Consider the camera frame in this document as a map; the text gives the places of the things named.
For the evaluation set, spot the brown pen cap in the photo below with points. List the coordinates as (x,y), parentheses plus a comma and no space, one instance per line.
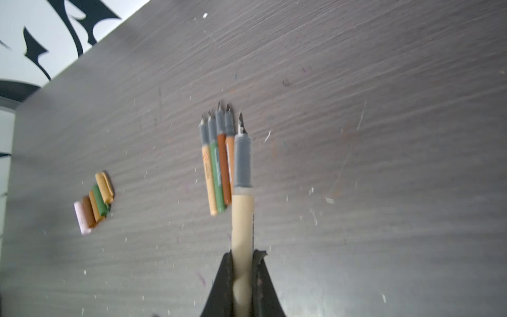
(88,212)

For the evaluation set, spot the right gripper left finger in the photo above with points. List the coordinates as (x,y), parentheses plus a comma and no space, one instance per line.
(220,299)

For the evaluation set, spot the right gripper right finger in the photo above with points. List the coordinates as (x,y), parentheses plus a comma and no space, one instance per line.
(265,302)

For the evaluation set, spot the green pen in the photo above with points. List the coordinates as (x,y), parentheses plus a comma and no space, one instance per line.
(215,160)

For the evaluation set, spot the dark tan pen cap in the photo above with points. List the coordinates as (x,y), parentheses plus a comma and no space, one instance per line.
(97,216)

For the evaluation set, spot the brown pen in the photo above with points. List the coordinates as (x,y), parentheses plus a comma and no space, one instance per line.
(230,134)

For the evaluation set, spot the pink cream marker pen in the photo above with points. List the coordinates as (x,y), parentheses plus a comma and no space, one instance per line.
(242,223)

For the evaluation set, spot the pink pen cap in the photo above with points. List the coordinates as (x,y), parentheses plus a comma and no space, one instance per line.
(82,218)

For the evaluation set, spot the dark tan pen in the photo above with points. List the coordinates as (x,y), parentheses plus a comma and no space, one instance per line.
(223,159)

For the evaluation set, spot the green pen cap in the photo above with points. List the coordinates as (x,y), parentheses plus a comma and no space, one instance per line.
(103,207)

